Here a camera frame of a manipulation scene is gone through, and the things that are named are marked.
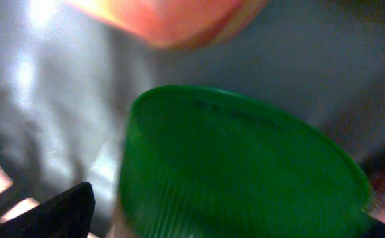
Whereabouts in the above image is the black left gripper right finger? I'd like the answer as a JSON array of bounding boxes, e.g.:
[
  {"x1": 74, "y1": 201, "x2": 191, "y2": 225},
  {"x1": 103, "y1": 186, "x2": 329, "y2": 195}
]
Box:
[{"x1": 361, "y1": 213, "x2": 385, "y2": 238}]

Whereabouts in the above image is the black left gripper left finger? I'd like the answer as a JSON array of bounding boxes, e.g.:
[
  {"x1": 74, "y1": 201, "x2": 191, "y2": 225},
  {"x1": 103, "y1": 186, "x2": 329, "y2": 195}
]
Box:
[{"x1": 0, "y1": 182, "x2": 96, "y2": 238}]

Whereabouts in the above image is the orange small box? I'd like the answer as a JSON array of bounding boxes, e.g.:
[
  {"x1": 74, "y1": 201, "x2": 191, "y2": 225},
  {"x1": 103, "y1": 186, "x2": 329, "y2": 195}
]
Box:
[{"x1": 67, "y1": 0, "x2": 269, "y2": 49}]

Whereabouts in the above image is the grey plastic mesh basket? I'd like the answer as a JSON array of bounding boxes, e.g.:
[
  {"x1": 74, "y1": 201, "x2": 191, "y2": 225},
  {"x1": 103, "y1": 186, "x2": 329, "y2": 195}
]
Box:
[{"x1": 0, "y1": 1, "x2": 385, "y2": 236}]

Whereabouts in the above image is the green lid jar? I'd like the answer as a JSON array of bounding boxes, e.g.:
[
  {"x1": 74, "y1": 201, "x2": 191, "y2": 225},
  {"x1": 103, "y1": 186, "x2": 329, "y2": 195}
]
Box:
[{"x1": 118, "y1": 85, "x2": 371, "y2": 237}]

